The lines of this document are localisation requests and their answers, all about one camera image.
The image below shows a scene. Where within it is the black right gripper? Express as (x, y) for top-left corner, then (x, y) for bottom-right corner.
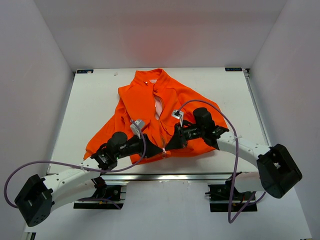
(165, 122), (205, 150)

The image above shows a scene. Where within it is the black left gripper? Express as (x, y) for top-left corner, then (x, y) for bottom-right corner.
(115, 131), (163, 160)

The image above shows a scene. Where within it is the orange jacket with pink lining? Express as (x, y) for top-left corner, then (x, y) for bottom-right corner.
(83, 68), (227, 159)

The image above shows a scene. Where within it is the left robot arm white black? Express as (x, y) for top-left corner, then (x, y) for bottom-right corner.
(14, 132), (163, 227)

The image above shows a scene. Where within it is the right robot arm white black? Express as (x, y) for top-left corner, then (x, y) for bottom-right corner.
(165, 107), (303, 200)

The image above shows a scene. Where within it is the blue label sticker right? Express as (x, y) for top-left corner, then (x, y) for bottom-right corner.
(224, 67), (243, 72)

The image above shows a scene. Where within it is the blue label sticker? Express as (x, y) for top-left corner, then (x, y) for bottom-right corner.
(76, 69), (94, 74)
(224, 67), (243, 72)

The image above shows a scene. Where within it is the blue label sticker left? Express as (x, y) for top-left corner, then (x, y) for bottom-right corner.
(76, 69), (94, 74)

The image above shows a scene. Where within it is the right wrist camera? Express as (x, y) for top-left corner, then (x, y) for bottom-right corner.
(171, 109), (184, 127)

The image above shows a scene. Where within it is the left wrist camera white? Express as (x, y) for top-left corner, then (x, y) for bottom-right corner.
(130, 119), (145, 139)

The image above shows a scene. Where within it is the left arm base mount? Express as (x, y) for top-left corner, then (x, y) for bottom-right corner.
(73, 177), (127, 210)

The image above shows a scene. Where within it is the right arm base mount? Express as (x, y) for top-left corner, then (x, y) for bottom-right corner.
(204, 183), (258, 213)

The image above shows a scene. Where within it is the aluminium table edge rail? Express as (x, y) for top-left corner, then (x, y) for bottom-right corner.
(46, 172), (283, 182)

